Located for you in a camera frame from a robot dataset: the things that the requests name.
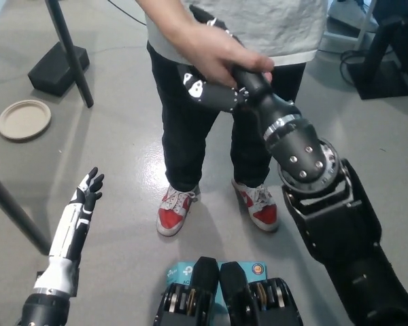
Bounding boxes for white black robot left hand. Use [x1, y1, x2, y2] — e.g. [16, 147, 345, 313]
[33, 166, 105, 295]

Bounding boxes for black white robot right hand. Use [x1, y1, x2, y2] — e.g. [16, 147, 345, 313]
[182, 3, 302, 137]

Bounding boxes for person's bare right hand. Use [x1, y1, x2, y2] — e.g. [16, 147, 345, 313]
[175, 22, 275, 88]

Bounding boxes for person's right red white sneaker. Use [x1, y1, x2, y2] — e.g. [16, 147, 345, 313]
[156, 185, 201, 237]

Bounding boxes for person's red white sneaker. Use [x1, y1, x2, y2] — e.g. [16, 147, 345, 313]
[156, 185, 201, 237]
[231, 178, 279, 232]

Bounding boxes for person's left red white sneaker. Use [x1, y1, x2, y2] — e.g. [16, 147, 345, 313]
[231, 178, 279, 232]

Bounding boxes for black table leg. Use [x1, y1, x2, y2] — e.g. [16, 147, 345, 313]
[0, 164, 52, 255]

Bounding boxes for grey t-shirt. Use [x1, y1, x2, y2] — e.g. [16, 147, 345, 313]
[145, 0, 328, 67]

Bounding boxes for black trousers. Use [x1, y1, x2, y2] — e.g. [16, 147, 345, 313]
[146, 40, 307, 193]

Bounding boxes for black monitor stand base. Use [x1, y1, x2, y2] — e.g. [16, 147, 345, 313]
[346, 16, 408, 101]

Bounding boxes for teal cardboard router box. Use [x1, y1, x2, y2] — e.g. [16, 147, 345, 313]
[166, 261, 269, 308]

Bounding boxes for beige paper plate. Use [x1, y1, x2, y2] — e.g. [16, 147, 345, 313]
[0, 99, 52, 143]

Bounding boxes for black slanted stand pole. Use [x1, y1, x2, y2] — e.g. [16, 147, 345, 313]
[44, 0, 95, 109]

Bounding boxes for black foam block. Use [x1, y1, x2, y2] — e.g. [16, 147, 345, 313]
[27, 42, 90, 98]

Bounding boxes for black cable bundle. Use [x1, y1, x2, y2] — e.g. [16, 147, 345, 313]
[339, 49, 361, 79]

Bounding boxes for thin black floor cable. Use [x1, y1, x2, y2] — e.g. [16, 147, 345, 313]
[107, 0, 147, 26]

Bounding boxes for white metal table frame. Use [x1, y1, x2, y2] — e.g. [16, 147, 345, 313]
[319, 0, 378, 52]

